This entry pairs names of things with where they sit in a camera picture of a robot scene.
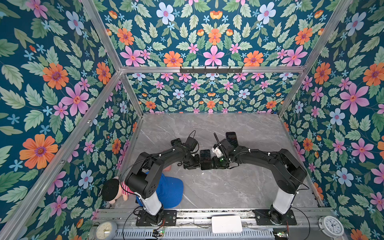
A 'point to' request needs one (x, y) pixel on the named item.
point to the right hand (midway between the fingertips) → (210, 166)
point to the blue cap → (169, 191)
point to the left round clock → (106, 230)
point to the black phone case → (231, 137)
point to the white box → (226, 224)
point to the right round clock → (331, 226)
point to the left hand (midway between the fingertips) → (202, 163)
